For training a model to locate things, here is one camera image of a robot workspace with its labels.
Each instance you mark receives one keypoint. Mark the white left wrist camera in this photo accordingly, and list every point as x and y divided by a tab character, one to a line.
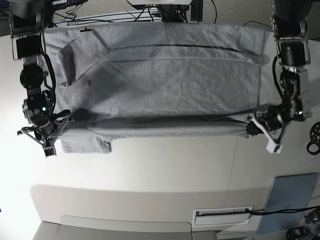
273	147

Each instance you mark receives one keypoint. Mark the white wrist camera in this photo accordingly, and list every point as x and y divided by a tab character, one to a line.
49	151
273	147

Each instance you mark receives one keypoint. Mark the blue-grey pad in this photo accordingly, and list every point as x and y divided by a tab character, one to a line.
287	192

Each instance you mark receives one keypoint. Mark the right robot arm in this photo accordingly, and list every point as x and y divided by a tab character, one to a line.
27	19

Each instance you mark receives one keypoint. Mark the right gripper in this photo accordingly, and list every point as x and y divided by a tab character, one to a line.
45	130

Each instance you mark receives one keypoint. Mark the white cable grommet slot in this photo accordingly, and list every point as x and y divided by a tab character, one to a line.
217	217

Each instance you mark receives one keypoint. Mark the grey T-shirt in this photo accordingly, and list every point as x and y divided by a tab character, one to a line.
135	80

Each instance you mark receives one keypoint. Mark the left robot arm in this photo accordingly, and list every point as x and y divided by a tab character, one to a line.
290	28

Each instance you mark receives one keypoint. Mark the black yellow patterned object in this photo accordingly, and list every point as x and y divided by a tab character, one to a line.
314	134

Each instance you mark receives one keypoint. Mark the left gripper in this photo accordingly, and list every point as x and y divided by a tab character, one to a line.
276	117

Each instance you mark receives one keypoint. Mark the black ring object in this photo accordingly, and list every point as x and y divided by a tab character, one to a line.
313	148

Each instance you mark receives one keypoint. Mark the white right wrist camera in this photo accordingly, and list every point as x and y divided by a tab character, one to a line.
49	151

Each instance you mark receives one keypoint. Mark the black frame post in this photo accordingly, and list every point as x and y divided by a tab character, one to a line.
196	14

